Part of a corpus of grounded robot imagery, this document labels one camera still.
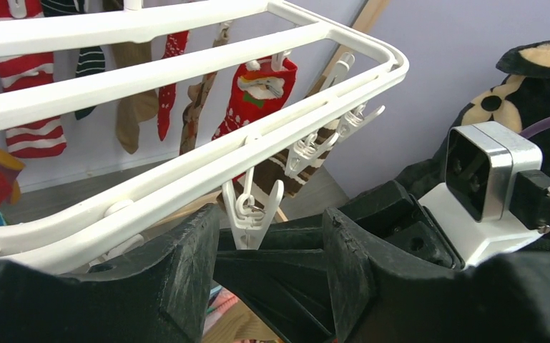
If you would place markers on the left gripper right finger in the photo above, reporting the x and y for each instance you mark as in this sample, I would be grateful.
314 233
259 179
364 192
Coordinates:
380 293

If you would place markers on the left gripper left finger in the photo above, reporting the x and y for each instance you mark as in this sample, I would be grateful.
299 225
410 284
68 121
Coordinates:
157 292

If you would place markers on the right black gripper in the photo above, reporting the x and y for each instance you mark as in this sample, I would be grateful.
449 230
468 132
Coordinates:
285 281

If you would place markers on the pink ribbed sock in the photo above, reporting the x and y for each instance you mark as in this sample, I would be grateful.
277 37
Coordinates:
221 300

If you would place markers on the white hanger clip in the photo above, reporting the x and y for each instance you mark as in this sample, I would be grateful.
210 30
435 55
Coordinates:
249 222

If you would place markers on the white plastic sock hanger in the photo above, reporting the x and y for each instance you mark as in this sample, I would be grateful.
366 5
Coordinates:
222 36

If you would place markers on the brown white striped sock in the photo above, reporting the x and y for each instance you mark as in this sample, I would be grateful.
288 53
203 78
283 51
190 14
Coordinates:
293 165

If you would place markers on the red santa christmas sock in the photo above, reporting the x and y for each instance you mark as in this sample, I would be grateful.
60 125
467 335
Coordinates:
257 91

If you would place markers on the argyle brown sock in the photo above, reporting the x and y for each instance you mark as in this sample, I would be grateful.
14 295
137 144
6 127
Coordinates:
198 95

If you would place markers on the black striped dark sock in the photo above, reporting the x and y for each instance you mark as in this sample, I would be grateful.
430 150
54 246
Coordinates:
91 60

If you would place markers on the red snowflake sock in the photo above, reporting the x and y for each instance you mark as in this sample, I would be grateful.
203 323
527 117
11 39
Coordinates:
175 45

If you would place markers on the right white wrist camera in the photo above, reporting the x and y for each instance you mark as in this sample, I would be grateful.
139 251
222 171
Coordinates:
494 197

